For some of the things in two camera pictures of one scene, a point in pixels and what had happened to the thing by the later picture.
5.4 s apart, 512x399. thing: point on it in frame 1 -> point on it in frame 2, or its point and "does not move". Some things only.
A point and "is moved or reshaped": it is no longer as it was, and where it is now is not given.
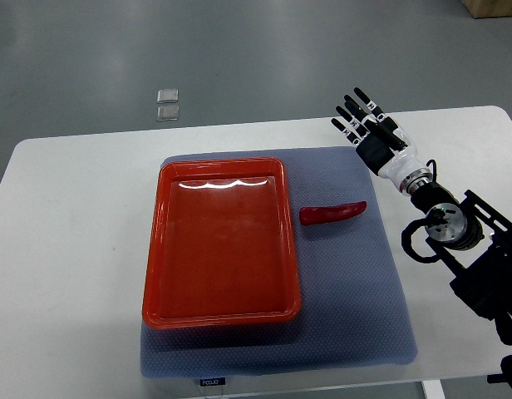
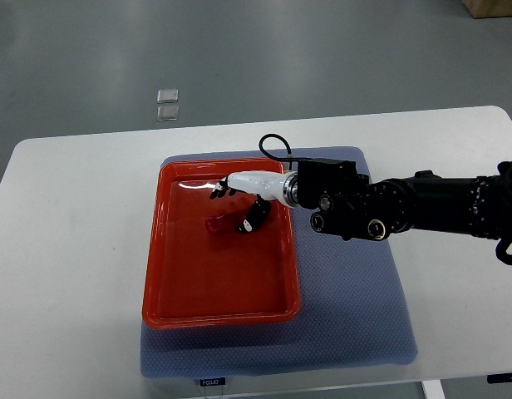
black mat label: x=213 y=381 does not move
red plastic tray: x=221 y=249 does not move
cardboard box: x=480 y=9 does not move
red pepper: x=320 y=214 is moved or reshaped
